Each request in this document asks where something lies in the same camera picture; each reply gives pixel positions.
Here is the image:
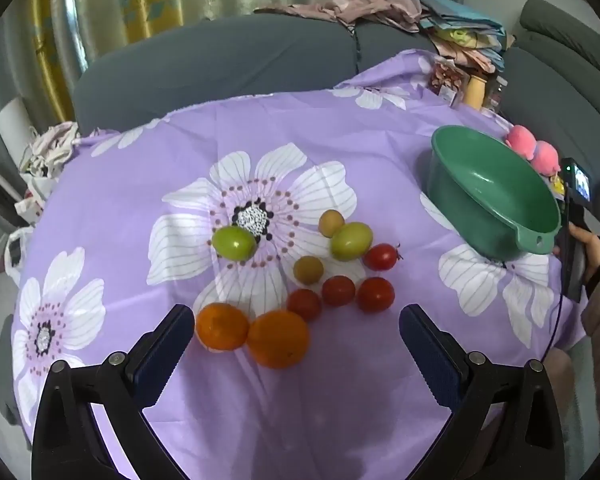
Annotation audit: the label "small green tomato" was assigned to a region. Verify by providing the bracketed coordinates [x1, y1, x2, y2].
[211, 226, 257, 261]

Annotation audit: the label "orange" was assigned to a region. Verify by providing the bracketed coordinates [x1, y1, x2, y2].
[246, 310, 311, 370]
[195, 302, 251, 352]

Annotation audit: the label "black and white stand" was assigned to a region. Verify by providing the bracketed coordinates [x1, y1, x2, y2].
[0, 154, 26, 228]

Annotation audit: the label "person's right hand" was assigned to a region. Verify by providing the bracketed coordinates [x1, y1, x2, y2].
[569, 224, 600, 286]

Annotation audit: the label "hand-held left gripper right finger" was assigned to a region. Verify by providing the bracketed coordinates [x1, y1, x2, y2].
[399, 304, 565, 480]

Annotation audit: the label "small clear bottle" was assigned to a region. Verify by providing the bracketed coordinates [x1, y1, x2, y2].
[487, 76, 511, 112]

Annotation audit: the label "red tomato with stem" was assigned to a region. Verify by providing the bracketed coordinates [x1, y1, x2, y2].
[362, 242, 403, 272]

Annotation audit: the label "grey sofa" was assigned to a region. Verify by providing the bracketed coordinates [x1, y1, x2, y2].
[72, 0, 600, 196]

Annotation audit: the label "person's legs in pink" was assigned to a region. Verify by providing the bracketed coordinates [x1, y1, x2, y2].
[542, 342, 600, 461]

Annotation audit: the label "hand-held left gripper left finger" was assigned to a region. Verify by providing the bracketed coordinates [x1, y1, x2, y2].
[31, 304, 196, 480]

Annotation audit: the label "black cable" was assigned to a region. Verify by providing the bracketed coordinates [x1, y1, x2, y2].
[540, 287, 567, 366]

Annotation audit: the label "metal pipe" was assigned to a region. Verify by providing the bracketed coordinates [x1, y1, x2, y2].
[50, 0, 91, 78]

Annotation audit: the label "pink plush toy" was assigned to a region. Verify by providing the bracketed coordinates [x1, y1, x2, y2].
[504, 125, 565, 196]

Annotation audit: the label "large green tomato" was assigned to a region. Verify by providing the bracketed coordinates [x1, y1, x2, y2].
[330, 222, 374, 262]

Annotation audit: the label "white plastic bag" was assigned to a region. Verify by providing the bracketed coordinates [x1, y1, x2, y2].
[4, 226, 37, 288]

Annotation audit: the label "pile of pink clothes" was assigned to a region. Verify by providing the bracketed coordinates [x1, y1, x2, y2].
[254, 0, 423, 33]

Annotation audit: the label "white panel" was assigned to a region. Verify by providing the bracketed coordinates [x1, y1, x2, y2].
[0, 96, 37, 161]

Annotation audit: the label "clear snack bag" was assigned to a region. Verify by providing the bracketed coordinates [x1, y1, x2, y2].
[431, 57, 468, 107]

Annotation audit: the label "small yellow fruit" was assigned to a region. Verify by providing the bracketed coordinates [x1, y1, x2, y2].
[318, 210, 346, 237]
[293, 256, 325, 286]

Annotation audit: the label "stack of folded cloths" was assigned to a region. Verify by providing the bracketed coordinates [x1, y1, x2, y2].
[420, 0, 513, 73]

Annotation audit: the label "purple floral tablecloth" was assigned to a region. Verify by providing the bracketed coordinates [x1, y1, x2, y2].
[11, 49, 588, 480]

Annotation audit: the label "green plastic bowl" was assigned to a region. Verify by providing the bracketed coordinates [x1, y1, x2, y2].
[426, 125, 563, 263]

